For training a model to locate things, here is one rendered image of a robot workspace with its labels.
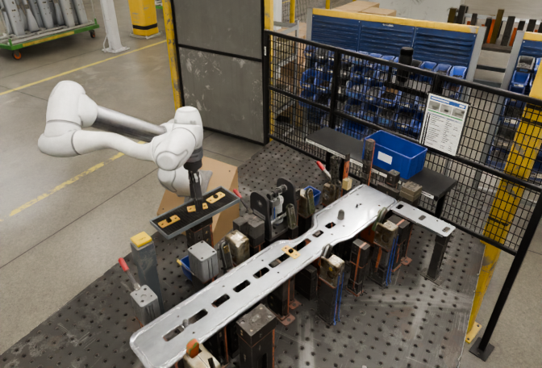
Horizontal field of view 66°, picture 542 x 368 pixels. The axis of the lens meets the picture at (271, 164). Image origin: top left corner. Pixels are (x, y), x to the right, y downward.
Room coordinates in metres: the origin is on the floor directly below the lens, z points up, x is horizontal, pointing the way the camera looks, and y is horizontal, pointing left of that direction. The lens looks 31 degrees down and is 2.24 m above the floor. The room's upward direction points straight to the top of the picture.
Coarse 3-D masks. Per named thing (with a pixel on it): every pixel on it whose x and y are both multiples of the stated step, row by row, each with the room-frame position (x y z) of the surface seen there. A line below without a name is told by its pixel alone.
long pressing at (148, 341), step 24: (360, 192) 1.79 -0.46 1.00; (336, 216) 1.59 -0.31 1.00; (360, 216) 1.59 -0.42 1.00; (288, 240) 1.41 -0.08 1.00; (312, 240) 1.41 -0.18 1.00; (336, 240) 1.42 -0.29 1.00; (240, 264) 1.26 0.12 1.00; (264, 264) 1.27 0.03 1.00; (288, 264) 1.27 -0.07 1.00; (216, 288) 1.14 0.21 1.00; (264, 288) 1.14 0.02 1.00; (168, 312) 1.02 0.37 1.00; (192, 312) 1.02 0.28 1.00; (216, 312) 1.03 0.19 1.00; (240, 312) 1.03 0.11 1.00; (144, 336) 0.93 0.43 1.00; (192, 336) 0.93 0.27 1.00; (144, 360) 0.84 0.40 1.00; (168, 360) 0.84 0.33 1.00
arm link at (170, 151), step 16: (176, 128) 1.36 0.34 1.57; (80, 144) 1.46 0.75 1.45; (96, 144) 1.46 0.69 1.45; (112, 144) 1.41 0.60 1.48; (128, 144) 1.34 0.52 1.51; (144, 144) 1.31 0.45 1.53; (160, 144) 1.24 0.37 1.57; (176, 144) 1.24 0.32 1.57; (192, 144) 1.31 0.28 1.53; (160, 160) 1.20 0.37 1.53; (176, 160) 1.20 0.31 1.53
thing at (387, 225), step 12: (384, 228) 1.46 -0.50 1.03; (396, 228) 1.45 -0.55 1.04; (384, 240) 1.46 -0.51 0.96; (396, 240) 1.46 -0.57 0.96; (384, 252) 1.46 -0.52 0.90; (372, 264) 1.48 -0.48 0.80; (384, 264) 1.44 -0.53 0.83; (372, 276) 1.47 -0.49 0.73; (384, 276) 1.44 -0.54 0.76; (384, 288) 1.42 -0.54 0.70
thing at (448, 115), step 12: (432, 96) 2.03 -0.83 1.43; (444, 96) 1.98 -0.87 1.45; (432, 108) 2.02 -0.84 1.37; (444, 108) 1.97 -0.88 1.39; (456, 108) 1.93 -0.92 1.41; (468, 108) 1.89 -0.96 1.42; (432, 120) 2.01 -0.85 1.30; (444, 120) 1.96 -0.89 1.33; (456, 120) 1.92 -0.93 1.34; (420, 132) 2.05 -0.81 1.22; (432, 132) 2.00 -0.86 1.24; (444, 132) 1.95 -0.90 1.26; (456, 132) 1.91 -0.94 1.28; (420, 144) 2.03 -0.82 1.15; (432, 144) 1.99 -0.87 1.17; (444, 144) 1.94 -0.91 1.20; (456, 144) 1.90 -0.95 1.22; (456, 156) 1.89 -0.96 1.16
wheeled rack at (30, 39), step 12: (0, 12) 7.16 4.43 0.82; (84, 24) 8.62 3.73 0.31; (96, 24) 8.77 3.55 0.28; (0, 36) 7.76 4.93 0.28; (12, 36) 7.64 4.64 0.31; (24, 36) 7.73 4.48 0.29; (36, 36) 7.69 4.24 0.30; (48, 36) 7.79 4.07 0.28; (60, 36) 7.99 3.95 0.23; (12, 48) 7.15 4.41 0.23
